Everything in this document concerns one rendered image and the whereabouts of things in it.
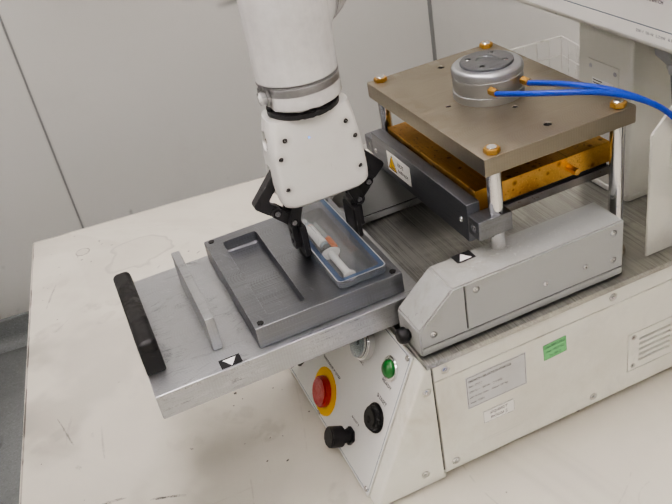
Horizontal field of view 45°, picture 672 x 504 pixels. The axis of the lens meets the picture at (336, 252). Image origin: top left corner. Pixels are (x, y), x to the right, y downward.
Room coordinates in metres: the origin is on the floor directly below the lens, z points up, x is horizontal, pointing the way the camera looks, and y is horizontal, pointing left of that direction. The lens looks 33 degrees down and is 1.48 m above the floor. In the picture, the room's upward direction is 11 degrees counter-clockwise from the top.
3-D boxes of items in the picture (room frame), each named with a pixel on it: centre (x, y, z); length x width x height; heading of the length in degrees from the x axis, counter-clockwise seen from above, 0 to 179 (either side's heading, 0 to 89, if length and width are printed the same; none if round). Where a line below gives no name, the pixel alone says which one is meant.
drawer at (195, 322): (0.75, 0.09, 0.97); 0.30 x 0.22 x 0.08; 107
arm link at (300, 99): (0.77, 0.01, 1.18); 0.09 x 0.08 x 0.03; 107
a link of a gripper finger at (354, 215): (0.79, -0.04, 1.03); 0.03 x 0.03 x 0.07; 17
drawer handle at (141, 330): (0.71, 0.22, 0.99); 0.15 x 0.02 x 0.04; 17
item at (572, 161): (0.83, -0.20, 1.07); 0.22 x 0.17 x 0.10; 17
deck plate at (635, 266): (0.85, -0.24, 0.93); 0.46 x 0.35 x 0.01; 107
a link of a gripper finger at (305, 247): (0.76, 0.05, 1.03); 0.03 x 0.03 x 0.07; 17
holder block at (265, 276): (0.76, 0.04, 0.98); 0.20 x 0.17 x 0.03; 17
